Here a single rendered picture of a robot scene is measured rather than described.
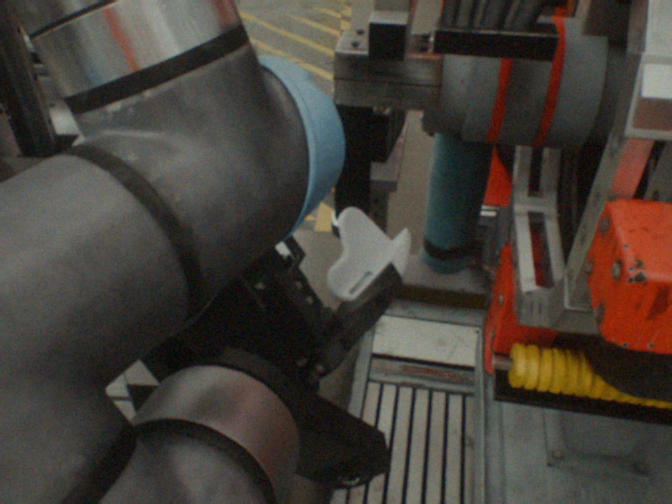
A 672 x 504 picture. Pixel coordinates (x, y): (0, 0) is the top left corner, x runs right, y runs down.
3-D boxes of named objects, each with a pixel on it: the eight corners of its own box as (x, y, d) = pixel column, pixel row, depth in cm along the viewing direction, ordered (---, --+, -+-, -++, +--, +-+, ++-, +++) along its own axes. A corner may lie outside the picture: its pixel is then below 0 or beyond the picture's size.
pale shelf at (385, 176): (396, 192, 126) (397, 180, 124) (317, 185, 128) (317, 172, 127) (412, 102, 159) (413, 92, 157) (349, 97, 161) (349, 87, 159)
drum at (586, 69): (610, 177, 65) (654, 50, 56) (415, 159, 68) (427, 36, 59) (591, 117, 76) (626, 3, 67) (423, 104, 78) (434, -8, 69)
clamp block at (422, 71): (437, 114, 50) (444, 53, 47) (332, 106, 52) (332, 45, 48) (440, 89, 54) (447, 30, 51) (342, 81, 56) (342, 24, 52)
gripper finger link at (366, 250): (398, 168, 41) (310, 245, 36) (443, 239, 42) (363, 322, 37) (371, 179, 43) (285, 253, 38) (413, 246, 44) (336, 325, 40)
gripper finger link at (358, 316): (405, 258, 38) (316, 350, 33) (418, 277, 38) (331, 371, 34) (361, 267, 42) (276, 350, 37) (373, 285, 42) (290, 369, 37)
